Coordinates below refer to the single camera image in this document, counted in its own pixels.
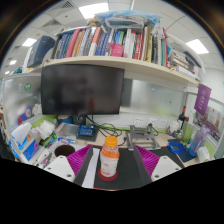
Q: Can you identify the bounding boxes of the floral ceramic mug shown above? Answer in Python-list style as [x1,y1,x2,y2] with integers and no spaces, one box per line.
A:
[53,143,76,158]

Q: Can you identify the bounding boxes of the small blue box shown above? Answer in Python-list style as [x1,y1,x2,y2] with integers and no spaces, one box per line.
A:
[77,124,96,138]

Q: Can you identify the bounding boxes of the purple hanging banner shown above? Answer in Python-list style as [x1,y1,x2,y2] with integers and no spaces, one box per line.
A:
[193,83,212,117]

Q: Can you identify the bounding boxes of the blue tissue pack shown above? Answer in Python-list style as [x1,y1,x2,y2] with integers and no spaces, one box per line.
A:
[21,139,40,161]

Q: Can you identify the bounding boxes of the dark blue mouse pad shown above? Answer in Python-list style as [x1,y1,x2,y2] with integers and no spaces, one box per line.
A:
[166,146,198,163]

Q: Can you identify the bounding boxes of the photo collage on partition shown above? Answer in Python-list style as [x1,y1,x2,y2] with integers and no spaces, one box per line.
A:
[204,106,223,133]

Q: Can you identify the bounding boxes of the white wall sockets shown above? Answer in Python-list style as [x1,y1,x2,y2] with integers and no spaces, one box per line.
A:
[133,115,169,129]

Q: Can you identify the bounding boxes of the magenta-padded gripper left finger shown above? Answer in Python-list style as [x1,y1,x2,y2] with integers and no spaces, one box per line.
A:
[44,144,95,187]

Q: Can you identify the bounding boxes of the black desk mat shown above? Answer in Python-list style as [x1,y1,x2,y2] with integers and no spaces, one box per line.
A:
[73,144,186,191]

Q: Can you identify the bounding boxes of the blue round tin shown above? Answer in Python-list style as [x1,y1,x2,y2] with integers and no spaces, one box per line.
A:
[57,114,74,125]

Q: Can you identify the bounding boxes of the grey metal laptop stand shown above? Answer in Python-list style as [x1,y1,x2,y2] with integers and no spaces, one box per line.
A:
[126,124,162,152]

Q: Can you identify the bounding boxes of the crumpled white tissue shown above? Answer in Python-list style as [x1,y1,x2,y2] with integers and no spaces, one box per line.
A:
[196,146,211,164]

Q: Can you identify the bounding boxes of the clear plastic box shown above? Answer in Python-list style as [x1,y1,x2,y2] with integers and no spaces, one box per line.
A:
[54,122,80,140]

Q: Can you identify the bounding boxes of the black computer monitor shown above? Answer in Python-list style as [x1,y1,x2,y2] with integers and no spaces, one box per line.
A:
[40,64,125,126]

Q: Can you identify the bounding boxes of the flat round red coaster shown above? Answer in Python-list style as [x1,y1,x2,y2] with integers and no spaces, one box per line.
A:
[97,168,119,182]

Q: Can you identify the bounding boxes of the wall shelf with books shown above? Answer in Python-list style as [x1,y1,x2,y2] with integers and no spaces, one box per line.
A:
[23,9,205,88]

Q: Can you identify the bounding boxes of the orange-capped drink bottle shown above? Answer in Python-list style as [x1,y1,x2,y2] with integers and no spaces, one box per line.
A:
[99,135,120,178]

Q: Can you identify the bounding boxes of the tissue box with white tissue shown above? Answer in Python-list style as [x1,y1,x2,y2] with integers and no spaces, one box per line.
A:
[10,122,33,148]

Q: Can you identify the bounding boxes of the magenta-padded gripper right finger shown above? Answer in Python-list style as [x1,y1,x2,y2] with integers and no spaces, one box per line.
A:
[133,144,184,186]

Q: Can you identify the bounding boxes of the blue coiled cable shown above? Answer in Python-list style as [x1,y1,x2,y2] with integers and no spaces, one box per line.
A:
[167,141,186,155]

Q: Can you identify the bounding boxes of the black monitor cables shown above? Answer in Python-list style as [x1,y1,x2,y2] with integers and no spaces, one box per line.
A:
[85,114,129,148]

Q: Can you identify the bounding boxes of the white plastic jar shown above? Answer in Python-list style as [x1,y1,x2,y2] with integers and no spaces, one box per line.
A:
[169,120,181,134]

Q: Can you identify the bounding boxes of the purple translucent water bottle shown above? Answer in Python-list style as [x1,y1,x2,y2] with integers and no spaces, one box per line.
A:
[188,124,210,158]

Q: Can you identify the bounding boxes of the white folded paper towels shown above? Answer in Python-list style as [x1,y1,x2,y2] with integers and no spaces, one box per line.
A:
[34,119,58,140]

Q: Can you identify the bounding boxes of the dark wine bottle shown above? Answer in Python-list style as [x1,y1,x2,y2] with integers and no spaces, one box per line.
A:
[178,105,187,129]

